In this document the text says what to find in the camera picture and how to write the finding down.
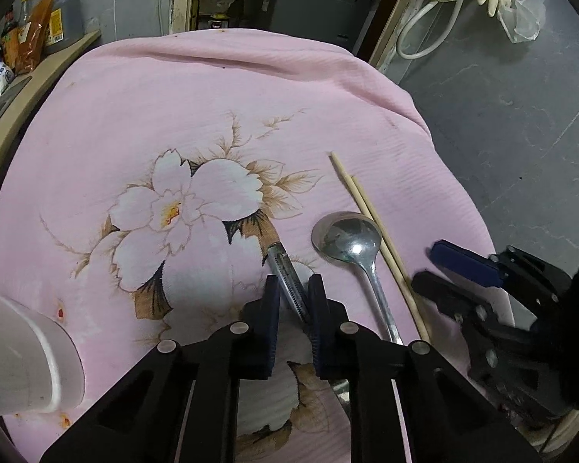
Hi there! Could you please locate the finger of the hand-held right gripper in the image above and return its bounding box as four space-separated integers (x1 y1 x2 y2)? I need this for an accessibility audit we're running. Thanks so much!
411 271 537 349
429 240 573 304

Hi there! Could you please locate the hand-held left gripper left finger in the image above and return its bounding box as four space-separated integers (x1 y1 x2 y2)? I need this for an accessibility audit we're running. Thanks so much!
39 274 281 463

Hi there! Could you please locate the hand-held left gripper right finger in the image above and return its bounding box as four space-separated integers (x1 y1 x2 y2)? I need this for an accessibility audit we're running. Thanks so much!
306 273 544 463

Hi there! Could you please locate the metal table knife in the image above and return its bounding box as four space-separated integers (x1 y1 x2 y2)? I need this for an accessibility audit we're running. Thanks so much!
265 242 314 327

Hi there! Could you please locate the metal spoon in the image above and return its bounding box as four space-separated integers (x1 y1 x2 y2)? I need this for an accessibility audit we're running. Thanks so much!
311 211 405 347

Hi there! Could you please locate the pale bamboo chopstick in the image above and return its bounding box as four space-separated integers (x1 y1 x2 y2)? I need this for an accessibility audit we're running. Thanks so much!
346 176 418 293
330 151 434 345

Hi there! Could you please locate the white plastic utensil holder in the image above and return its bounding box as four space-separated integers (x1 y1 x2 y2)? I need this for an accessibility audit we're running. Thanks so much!
0 289 86 417

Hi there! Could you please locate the pink floral blanket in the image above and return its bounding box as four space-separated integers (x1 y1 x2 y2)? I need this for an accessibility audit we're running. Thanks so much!
0 29 518 463

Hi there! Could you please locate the white mesh bag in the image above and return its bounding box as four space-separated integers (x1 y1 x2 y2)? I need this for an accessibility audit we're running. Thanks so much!
499 0 549 44

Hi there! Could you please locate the grey metal cabinet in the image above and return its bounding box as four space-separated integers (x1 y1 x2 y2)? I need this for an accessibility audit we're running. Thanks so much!
243 0 372 57

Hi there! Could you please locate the orange spice bag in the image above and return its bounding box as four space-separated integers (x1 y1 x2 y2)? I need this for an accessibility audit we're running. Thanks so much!
14 0 57 76

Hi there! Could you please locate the plastic cooking oil jug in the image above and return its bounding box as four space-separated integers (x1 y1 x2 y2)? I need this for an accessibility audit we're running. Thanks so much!
43 0 83 45

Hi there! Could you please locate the red capped sauce bottle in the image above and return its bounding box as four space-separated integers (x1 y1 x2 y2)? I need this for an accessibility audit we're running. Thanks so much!
0 7 21 69

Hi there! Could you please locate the white flexible hose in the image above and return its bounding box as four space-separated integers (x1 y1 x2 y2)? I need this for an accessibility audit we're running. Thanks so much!
395 0 489 61

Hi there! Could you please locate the worn wooden door frame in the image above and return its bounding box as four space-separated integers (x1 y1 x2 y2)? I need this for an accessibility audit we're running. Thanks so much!
168 0 445 73

